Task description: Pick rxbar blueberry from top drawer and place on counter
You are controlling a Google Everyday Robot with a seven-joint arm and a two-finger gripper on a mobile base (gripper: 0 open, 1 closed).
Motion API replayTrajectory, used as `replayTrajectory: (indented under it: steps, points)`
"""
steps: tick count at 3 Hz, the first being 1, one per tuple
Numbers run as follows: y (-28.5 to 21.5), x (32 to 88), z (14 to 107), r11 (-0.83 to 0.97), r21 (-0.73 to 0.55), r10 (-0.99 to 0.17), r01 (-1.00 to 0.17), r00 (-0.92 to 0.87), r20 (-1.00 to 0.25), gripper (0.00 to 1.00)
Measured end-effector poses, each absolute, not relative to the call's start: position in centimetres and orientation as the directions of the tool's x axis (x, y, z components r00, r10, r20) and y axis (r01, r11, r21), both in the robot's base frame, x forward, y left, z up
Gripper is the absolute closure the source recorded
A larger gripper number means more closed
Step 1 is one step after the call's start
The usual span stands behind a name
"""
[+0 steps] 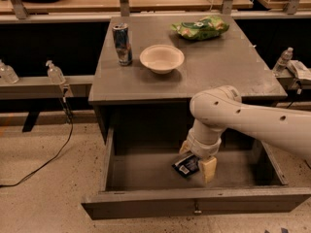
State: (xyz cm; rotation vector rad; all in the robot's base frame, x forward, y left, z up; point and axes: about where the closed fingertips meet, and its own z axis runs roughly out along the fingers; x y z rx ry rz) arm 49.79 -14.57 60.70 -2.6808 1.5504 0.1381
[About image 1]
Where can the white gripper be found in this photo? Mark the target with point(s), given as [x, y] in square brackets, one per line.
[203, 148]

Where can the dark blue rxbar wrapper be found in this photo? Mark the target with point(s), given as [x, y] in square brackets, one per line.
[186, 166]

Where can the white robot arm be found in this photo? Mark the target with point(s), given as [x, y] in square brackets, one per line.
[218, 109]

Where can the small metal drawer knob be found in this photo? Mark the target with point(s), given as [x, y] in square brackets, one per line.
[197, 211]

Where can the open grey top drawer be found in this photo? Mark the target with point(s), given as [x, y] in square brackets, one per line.
[138, 179]

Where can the grey cabinet with counter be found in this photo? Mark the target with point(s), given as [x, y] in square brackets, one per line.
[229, 59]

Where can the white paper bowl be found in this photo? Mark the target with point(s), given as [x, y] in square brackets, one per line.
[162, 59]

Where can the clear plastic water bottle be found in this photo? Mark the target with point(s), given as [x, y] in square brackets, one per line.
[283, 61]

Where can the green chip bag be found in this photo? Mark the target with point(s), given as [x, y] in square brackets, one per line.
[205, 28]

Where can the white paper box right shelf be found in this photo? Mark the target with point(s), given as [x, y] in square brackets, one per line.
[299, 70]

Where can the blue silver drink can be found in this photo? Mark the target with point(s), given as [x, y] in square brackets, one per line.
[122, 45]

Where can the clear pump sanitizer bottle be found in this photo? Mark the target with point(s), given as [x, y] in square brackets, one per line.
[55, 73]

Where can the grey low shelf left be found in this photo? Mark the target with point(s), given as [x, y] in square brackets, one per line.
[42, 87]

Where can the clear bottle at left edge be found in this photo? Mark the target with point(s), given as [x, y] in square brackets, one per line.
[7, 73]

